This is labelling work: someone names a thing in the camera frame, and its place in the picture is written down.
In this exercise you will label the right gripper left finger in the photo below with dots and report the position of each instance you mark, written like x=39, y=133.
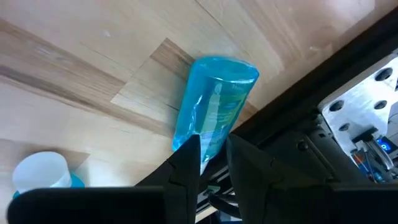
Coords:
x=183, y=186

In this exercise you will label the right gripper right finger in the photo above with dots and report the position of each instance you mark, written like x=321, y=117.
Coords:
x=264, y=186

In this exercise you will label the silver metal bracket plate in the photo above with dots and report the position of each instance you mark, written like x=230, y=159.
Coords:
x=357, y=102

